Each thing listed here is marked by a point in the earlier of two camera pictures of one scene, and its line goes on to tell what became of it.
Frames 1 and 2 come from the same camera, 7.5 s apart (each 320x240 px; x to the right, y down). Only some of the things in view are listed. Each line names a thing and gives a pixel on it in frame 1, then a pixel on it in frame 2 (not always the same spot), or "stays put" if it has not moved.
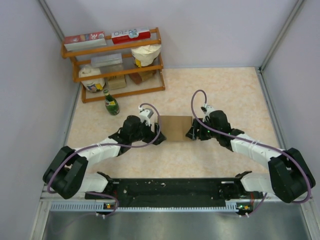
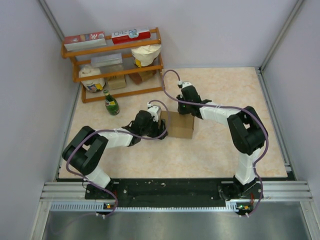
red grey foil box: [85, 41] stays put
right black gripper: [192, 134] to [180, 110]
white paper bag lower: [92, 85] stays put
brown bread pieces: [138, 78] stays put
